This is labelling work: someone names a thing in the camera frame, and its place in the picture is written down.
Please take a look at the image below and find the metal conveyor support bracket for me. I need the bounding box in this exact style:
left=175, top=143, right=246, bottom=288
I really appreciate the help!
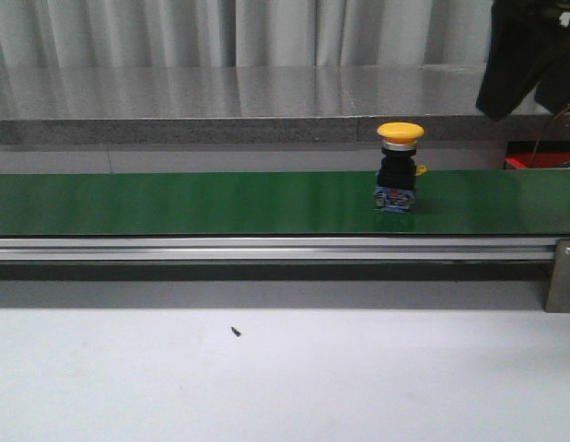
left=545, top=239, right=570, bottom=313

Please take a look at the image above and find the green conveyor belt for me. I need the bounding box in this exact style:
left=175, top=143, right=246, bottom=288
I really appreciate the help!
left=0, top=169, right=570, bottom=237

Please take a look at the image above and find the red black wire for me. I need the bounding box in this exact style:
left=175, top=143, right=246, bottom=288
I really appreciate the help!
left=529, top=103, right=570, bottom=169

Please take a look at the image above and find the yellow mushroom push button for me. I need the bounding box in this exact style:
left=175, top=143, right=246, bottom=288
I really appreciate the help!
left=374, top=122, right=425, bottom=214

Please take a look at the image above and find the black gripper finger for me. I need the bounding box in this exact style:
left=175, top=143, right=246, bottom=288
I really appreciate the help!
left=476, top=1, right=570, bottom=121
left=534, top=53, right=570, bottom=114

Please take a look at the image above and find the aluminium conveyor frame rail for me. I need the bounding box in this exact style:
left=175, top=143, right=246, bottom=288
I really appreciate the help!
left=0, top=237, right=560, bottom=262

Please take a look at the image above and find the grey stone counter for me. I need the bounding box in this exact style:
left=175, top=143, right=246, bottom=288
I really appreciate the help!
left=0, top=64, right=570, bottom=146

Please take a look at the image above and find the grey curtain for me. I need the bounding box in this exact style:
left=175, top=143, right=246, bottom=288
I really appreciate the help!
left=0, top=1, right=491, bottom=68

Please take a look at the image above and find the red plastic tray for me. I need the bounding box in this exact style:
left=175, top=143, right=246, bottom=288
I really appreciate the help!
left=504, top=141, right=570, bottom=169

